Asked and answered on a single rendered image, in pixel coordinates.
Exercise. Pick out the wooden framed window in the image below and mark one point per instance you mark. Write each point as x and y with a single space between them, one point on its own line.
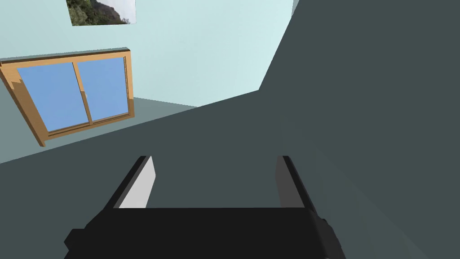
72 93

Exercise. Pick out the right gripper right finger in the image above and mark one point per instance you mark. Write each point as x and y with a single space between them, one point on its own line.
291 187

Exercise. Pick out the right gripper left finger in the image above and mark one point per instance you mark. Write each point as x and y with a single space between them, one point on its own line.
138 187

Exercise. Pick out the landscape picture on wall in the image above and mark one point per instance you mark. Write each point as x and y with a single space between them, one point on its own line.
102 11

